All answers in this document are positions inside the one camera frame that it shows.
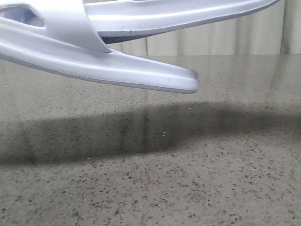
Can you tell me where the light blue slipper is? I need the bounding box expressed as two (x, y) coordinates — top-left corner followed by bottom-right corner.
(0, 0), (198, 93)
(84, 0), (275, 44)

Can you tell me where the pale green curtain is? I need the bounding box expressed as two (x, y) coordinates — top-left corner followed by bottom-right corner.
(110, 0), (301, 56)

